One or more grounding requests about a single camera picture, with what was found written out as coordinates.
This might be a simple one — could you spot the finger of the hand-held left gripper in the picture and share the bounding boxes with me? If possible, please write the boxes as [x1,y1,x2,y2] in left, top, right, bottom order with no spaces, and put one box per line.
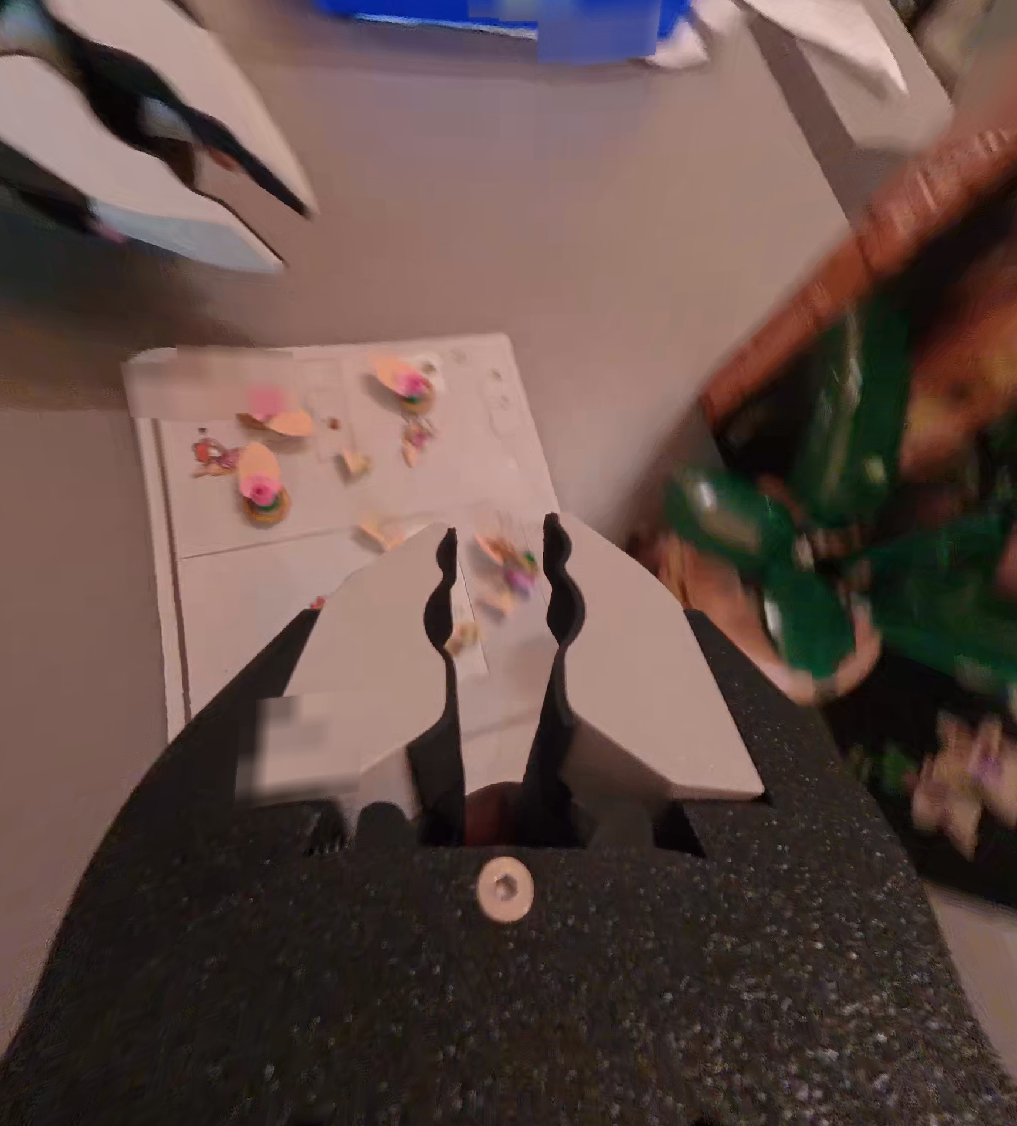
[46,0,320,219]
[0,55,288,276]

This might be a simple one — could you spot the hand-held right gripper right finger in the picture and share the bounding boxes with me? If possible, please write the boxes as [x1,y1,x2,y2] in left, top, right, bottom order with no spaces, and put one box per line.
[517,513,767,847]

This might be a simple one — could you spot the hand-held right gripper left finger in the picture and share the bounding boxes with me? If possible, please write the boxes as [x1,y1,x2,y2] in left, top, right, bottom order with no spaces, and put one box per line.
[284,525,467,847]

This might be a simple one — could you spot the gold ring with peach petal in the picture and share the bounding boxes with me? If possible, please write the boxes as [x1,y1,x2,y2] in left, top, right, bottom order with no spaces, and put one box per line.
[236,442,292,529]

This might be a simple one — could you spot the grey desk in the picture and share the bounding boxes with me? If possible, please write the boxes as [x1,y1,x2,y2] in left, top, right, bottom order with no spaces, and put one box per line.
[0,0,1017,1126]

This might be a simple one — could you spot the brick instruction booklet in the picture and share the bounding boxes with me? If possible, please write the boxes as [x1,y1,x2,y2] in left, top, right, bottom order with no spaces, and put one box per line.
[121,333,562,749]

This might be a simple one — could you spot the blue plastic bin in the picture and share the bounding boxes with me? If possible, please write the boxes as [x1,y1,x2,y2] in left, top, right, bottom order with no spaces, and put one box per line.
[315,0,694,45]

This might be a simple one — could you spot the green brick plant leaves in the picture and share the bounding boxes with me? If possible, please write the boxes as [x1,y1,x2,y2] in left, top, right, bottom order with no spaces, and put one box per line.
[662,290,1017,705]

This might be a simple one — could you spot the brick flower cluster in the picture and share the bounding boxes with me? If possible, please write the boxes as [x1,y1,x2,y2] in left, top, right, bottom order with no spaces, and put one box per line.
[908,713,1017,859]

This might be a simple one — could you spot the brown ridged strip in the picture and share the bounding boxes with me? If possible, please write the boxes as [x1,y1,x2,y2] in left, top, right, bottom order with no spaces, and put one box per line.
[700,114,1017,432]

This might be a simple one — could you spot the white paper sheets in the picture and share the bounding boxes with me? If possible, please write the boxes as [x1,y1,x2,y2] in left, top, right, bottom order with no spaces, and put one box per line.
[649,0,914,98]

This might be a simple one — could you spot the gold ring petal assembly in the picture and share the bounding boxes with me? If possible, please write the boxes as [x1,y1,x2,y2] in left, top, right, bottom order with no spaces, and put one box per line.
[473,532,540,591]

